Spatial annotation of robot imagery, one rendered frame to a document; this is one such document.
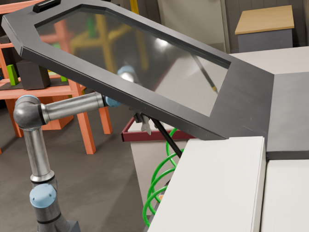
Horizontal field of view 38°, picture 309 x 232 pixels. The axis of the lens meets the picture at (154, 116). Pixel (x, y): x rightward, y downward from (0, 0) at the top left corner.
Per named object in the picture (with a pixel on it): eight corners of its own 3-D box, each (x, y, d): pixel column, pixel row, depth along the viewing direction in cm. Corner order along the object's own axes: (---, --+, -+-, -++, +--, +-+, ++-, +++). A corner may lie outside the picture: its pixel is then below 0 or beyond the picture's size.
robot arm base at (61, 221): (32, 240, 212) (26, 223, 209) (47, 221, 226) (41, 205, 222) (60, 241, 208) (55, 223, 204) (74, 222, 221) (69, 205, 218)
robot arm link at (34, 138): (35, 209, 217) (10, 104, 198) (36, 194, 231) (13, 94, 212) (60, 204, 219) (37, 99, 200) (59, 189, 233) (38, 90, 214)
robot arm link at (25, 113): (8, 113, 188) (120, 85, 195) (9, 105, 198) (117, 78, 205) (16, 138, 192) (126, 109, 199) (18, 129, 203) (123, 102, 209)
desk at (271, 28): (294, 53, 728) (291, 4, 699) (297, 83, 599) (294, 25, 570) (247, 58, 749) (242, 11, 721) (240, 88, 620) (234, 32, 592)
